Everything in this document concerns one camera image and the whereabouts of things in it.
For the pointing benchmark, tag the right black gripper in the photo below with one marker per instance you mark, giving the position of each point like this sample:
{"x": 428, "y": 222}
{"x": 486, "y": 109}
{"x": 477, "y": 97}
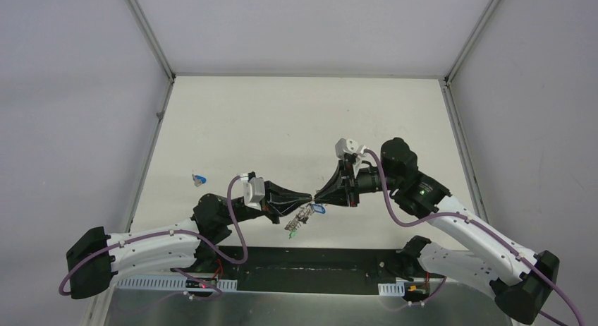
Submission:
{"x": 331, "y": 194}

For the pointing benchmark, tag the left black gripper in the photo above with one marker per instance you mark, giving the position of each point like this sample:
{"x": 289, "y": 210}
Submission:
{"x": 269, "y": 200}

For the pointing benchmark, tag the round metal keyring disc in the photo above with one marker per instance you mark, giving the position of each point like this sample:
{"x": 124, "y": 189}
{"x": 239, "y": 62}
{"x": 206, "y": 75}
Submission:
{"x": 301, "y": 218}

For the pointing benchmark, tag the blue tagged key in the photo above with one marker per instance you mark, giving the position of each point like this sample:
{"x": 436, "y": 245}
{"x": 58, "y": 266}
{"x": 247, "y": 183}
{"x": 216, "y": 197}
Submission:
{"x": 198, "y": 180}
{"x": 320, "y": 209}

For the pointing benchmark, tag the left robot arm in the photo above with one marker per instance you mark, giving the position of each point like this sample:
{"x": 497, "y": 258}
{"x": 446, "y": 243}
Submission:
{"x": 98, "y": 259}

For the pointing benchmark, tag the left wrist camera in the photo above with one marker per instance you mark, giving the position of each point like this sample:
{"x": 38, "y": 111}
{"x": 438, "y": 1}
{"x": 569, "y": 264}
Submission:
{"x": 253, "y": 190}

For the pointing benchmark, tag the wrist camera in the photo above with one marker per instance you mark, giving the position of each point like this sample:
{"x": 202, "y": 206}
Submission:
{"x": 350, "y": 149}
{"x": 253, "y": 190}

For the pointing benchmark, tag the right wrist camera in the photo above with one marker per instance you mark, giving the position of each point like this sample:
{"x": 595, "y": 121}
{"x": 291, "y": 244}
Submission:
{"x": 350, "y": 149}

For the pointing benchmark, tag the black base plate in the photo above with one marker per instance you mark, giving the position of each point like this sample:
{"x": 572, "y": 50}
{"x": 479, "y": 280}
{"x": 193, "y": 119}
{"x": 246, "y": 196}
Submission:
{"x": 311, "y": 270}

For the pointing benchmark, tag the right white cable duct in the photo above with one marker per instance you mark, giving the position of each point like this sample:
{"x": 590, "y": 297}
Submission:
{"x": 391, "y": 289}

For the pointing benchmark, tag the white cable duct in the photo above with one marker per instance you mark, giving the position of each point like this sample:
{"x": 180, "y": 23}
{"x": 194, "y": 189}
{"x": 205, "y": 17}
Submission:
{"x": 391, "y": 289}
{"x": 162, "y": 283}

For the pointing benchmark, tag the left white cable duct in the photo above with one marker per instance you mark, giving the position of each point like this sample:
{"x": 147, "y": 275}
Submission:
{"x": 162, "y": 283}

